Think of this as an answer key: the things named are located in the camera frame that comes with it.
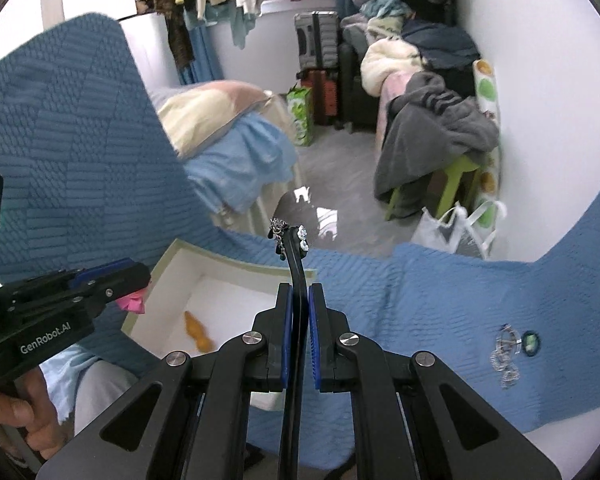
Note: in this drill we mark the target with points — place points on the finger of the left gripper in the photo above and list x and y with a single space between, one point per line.
88 275
115 287

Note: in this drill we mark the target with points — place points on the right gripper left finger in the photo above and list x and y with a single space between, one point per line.
188 418

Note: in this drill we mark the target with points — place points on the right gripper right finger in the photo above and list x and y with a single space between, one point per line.
413 417

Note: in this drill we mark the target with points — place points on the pink small hair clip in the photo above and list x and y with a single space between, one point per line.
133 302

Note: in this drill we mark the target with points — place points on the orange gourd hair clip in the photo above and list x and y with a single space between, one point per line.
195 330

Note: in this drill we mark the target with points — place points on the person left hand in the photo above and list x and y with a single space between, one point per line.
35 413

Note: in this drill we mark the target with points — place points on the green cardboard box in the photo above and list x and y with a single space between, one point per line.
224 294

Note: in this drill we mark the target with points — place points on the blue quilted left cushion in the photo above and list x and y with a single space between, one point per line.
90 177

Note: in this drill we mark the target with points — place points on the blue quilted cushion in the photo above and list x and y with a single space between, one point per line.
472 313
90 177

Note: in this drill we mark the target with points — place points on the blue quilted right cushion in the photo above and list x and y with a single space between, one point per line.
472 313

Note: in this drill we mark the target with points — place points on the cream pink pillow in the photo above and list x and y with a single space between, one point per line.
195 116

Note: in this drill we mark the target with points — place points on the light blue bedsheet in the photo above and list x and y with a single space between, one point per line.
232 171

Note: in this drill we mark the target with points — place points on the white tote bag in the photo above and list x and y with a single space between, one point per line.
457 232

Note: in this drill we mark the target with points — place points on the black slipper on floor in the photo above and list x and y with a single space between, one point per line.
298 208

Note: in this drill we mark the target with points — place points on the green plastic stool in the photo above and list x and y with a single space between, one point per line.
457 183

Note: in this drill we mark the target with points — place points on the green patterned shopping bag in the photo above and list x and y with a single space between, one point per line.
300 105

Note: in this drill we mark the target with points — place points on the grey blanket on stool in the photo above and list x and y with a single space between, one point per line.
429 126

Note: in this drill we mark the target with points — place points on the red suitcase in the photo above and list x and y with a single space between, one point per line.
324 88

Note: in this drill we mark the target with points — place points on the grey hard suitcase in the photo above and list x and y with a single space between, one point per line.
317 36

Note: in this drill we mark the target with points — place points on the rolled dotted mat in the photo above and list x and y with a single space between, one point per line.
489 174

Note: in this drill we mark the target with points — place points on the cream fluffy blanket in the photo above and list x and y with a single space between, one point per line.
385 57

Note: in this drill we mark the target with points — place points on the dark navy clothing pile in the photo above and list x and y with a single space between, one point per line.
442 46

